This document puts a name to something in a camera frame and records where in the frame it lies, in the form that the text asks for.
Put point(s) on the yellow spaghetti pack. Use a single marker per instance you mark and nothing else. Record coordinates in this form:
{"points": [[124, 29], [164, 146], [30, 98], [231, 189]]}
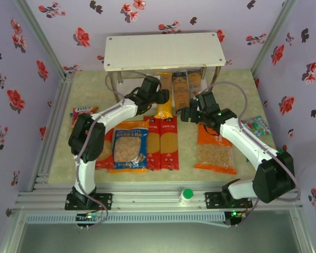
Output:
{"points": [[164, 81]]}

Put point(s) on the blue spaghetti pack wide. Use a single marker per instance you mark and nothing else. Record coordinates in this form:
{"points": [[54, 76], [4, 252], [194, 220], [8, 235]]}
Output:
{"points": [[180, 89]]}

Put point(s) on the blue spaghetti pack narrow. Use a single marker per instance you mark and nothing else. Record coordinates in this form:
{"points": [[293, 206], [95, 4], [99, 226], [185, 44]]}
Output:
{"points": [[194, 84]]}

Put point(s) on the red spaghetti pack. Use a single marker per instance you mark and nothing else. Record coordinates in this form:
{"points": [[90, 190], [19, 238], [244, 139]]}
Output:
{"points": [[169, 142], [153, 142]]}

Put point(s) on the orange fusilli bag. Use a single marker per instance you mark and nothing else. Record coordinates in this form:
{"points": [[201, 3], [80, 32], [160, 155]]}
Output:
{"points": [[213, 155]]}

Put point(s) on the blue orange macaroni bag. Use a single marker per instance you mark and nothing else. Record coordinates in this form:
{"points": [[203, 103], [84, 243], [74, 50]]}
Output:
{"points": [[128, 147]]}

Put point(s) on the red macaroni bag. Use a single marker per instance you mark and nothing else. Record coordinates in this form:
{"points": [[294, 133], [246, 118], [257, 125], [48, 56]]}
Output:
{"points": [[105, 155]]}

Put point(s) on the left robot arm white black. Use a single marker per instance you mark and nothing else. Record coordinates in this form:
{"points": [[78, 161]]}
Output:
{"points": [[85, 174]]}

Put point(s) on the white two-tier shelf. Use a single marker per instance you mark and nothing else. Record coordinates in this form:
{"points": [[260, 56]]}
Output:
{"points": [[163, 51]]}

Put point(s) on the teal candy bag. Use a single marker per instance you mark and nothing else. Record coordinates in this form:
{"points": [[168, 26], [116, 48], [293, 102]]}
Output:
{"points": [[256, 127]]}

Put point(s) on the red candy bag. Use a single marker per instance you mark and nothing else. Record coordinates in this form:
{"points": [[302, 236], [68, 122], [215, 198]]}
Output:
{"points": [[81, 112]]}

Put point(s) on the white bottle green cap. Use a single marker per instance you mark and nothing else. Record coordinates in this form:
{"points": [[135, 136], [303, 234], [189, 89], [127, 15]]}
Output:
{"points": [[187, 195]]}

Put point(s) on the right aluminium upright profile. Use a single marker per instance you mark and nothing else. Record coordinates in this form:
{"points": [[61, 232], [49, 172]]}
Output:
{"points": [[271, 39]]}

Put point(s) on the aluminium upright profile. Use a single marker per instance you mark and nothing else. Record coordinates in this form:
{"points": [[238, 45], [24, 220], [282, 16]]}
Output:
{"points": [[271, 39], [44, 39]]}

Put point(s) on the right circuit board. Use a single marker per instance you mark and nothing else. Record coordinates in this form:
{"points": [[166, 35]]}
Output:
{"points": [[238, 214]]}

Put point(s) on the circuit board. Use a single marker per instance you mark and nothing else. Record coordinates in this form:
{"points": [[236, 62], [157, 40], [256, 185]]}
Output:
{"points": [[238, 214], [89, 216]]}

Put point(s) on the left aluminium upright profile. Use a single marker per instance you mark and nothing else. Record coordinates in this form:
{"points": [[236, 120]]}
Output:
{"points": [[44, 39]]}

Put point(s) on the left circuit board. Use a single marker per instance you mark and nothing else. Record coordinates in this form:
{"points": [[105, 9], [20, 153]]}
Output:
{"points": [[89, 216]]}

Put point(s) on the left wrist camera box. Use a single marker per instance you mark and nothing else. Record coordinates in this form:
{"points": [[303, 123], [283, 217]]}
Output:
{"points": [[151, 83]]}

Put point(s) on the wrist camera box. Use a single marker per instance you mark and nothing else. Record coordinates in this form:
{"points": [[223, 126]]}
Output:
{"points": [[206, 101], [151, 83]]}

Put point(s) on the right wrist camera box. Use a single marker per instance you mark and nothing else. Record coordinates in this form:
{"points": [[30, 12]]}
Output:
{"points": [[206, 101]]}

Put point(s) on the left aluminium side rail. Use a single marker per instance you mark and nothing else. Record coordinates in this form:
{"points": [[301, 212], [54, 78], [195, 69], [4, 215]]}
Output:
{"points": [[60, 95]]}

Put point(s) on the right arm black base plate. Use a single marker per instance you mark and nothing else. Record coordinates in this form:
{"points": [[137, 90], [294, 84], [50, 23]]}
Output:
{"points": [[213, 200]]}

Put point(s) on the aluminium front rail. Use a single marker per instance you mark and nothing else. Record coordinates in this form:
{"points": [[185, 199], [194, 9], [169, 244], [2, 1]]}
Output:
{"points": [[147, 200]]}

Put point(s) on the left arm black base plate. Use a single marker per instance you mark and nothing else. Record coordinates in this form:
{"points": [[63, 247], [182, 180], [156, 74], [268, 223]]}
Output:
{"points": [[102, 201]]}

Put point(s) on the aluminium lower frame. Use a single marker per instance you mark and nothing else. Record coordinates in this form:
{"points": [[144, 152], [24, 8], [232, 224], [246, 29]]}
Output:
{"points": [[302, 232]]}

